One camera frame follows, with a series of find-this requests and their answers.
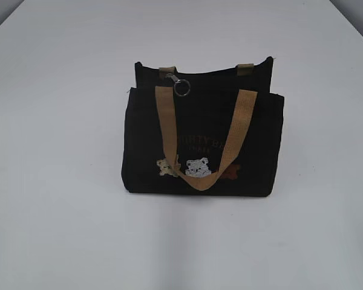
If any metal zipper pull ring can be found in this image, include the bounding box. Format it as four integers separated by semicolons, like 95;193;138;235
165;73;188;97

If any black canvas tote bag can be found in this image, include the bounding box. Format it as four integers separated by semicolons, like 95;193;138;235
122;57;284;198

